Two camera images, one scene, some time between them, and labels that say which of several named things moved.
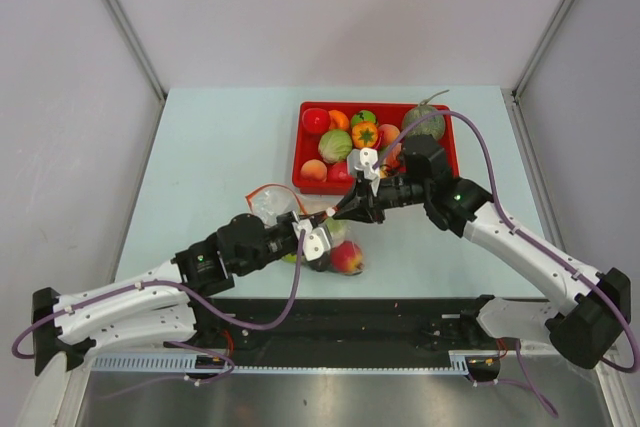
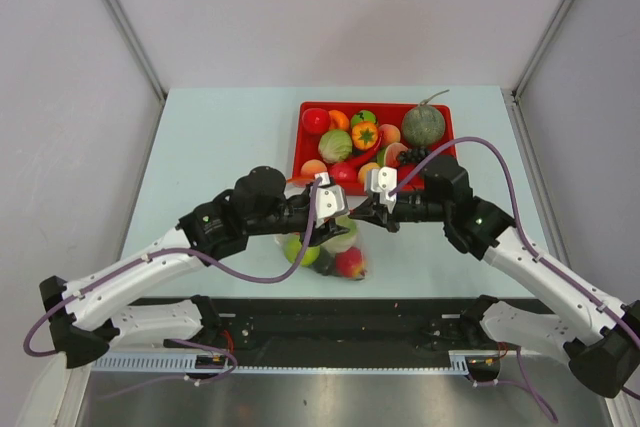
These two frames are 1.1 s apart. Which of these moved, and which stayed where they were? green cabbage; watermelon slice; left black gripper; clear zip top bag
Moved: left black gripper
Stayed: green cabbage; clear zip top bag; watermelon slice
